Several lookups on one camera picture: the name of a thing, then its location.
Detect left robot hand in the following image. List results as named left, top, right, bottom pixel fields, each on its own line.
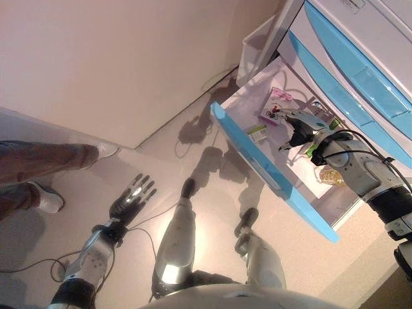
left=109, top=173, right=158, bottom=228

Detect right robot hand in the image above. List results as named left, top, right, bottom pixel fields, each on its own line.
left=277, top=108, right=332, bottom=153

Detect small green white medicine box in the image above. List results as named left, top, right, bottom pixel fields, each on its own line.
left=245, top=124, right=268, bottom=143

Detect white drawer blue front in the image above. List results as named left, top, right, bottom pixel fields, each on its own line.
left=211, top=56, right=364, bottom=243

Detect pink bicycle print medicine box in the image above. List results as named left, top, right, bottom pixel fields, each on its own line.
left=257, top=86, right=294, bottom=127

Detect clear tube packet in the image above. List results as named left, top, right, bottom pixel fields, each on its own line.
left=307, top=98, right=326, bottom=122

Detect yellow lid glass jar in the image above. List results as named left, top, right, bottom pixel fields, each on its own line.
left=317, top=164, right=346, bottom=188

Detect white sneaker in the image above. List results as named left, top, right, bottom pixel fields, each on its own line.
left=95, top=142, right=119, bottom=160
left=27, top=181, right=66, bottom=214

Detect silver left robot leg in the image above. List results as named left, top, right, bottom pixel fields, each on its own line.
left=151, top=178, right=198, bottom=300

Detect silver robot leg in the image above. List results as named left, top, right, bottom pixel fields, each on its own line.
left=233, top=207, right=288, bottom=290
left=151, top=178, right=198, bottom=300

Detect translucent white side bin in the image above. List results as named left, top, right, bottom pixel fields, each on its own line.
left=243, top=14, right=281, bottom=85

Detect white medical cart blue drawers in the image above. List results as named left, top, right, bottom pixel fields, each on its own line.
left=238, top=0, right=412, bottom=168

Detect silver right robot leg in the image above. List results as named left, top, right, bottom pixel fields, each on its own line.
left=233, top=207, right=288, bottom=290

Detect silver robot torso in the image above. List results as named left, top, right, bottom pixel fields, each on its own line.
left=138, top=270, right=350, bottom=309

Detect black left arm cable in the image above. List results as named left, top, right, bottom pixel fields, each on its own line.
left=0, top=198, right=181, bottom=281

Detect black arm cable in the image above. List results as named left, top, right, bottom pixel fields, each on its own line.
left=321, top=128, right=409, bottom=194
left=0, top=198, right=181, bottom=281

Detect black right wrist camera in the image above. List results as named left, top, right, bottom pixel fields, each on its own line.
left=310, top=141, right=333, bottom=165

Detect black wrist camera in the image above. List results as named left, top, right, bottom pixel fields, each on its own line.
left=92, top=223, right=127, bottom=248
left=310, top=141, right=333, bottom=165

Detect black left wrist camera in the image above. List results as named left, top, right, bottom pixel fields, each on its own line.
left=92, top=223, right=127, bottom=248

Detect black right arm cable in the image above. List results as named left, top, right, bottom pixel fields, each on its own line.
left=321, top=128, right=409, bottom=194

